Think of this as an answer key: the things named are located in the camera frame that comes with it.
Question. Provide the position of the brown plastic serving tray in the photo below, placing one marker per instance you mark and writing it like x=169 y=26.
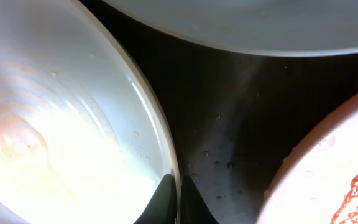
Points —
x=233 y=117

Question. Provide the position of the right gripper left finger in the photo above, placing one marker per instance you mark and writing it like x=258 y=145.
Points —
x=162 y=208

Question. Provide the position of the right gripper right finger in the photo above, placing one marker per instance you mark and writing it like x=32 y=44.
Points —
x=193 y=208

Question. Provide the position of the pale green plate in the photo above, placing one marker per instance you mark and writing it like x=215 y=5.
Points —
x=283 y=28

